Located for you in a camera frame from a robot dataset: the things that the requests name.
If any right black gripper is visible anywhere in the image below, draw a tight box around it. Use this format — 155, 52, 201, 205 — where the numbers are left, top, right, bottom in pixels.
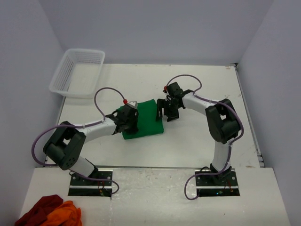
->
156, 98, 181, 122

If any green t shirt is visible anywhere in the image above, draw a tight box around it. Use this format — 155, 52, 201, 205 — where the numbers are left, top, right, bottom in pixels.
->
122, 99, 164, 140

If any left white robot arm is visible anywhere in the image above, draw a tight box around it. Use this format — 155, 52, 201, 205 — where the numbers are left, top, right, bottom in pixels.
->
43, 101, 139, 185

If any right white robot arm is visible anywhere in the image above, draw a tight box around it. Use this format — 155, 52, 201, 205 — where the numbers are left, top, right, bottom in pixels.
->
156, 82, 244, 185

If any white plastic basket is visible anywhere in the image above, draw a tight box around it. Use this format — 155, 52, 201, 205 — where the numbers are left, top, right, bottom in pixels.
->
49, 48, 105, 99

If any orange t shirt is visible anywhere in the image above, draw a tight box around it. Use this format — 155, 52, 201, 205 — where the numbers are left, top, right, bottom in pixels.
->
41, 201, 82, 226

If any dark red t shirt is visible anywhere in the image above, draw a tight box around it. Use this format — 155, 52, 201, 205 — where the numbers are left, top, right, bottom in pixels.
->
15, 194, 63, 226

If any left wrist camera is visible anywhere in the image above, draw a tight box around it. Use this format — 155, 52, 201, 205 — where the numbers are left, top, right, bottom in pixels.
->
128, 101, 138, 109

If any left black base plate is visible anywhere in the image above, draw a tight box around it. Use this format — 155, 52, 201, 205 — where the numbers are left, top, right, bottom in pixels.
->
68, 170, 113, 198

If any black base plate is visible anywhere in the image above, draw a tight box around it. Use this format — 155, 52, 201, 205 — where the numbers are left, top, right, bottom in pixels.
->
68, 170, 113, 198
196, 169, 240, 197

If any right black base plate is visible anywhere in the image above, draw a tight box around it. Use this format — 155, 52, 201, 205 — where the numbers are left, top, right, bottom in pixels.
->
196, 169, 240, 197

